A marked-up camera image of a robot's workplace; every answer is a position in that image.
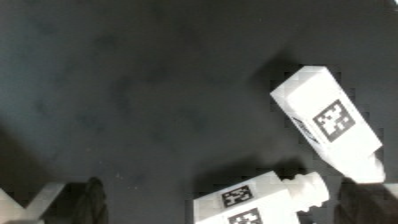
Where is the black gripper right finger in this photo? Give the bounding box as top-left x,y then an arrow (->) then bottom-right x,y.
333,178 -> 398,224

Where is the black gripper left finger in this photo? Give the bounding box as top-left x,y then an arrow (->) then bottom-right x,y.
0,176 -> 109,224

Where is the white leg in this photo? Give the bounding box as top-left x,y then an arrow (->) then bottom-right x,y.
269,66 -> 385,183
193,171 -> 330,224

